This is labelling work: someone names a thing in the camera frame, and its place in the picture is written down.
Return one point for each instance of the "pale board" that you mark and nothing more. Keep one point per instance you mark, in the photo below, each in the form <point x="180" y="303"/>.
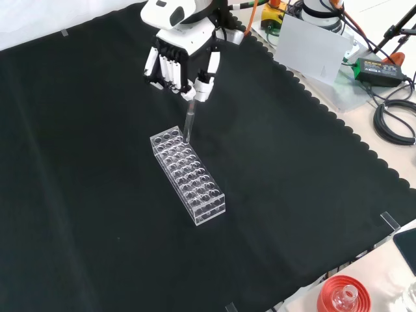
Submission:
<point x="308" y="48"/>

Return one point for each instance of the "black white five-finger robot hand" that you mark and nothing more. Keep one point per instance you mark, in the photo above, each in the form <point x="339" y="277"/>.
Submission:
<point x="182" y="35"/>

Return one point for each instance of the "yellow stop button box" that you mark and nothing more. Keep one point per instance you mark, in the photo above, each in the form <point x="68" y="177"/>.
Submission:
<point x="271" y="16"/>

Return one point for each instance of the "metal base plate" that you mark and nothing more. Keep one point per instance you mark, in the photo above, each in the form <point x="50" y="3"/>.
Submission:
<point x="351" y="94"/>

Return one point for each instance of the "black tripod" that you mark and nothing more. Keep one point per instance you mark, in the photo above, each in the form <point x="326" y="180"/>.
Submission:
<point x="390" y="32"/>

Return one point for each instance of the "small clear glass flask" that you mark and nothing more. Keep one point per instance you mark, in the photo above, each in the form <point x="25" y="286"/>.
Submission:
<point x="346" y="295"/>

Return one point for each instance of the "clear cloth clip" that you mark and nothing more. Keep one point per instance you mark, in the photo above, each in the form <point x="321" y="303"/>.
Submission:
<point x="390" y="221"/>
<point x="64" y="32"/>
<point x="230" y="307"/>

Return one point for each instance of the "black power adapter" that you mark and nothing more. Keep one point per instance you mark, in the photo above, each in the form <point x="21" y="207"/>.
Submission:
<point x="378" y="71"/>

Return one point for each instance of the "black tablet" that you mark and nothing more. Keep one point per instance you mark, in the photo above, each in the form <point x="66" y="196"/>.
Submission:
<point x="408" y="250"/>

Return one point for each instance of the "black bench cloth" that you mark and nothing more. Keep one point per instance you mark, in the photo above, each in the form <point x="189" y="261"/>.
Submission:
<point x="97" y="195"/>

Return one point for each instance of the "clear glass test tube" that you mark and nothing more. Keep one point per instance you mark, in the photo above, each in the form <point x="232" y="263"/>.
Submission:
<point x="188" y="125"/>

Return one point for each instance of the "clear plastic test tube rack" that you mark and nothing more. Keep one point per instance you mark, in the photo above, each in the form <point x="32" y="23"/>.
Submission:
<point x="190" y="182"/>

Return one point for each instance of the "orange clamp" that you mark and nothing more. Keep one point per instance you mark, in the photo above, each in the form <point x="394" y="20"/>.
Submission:
<point x="396" y="58"/>

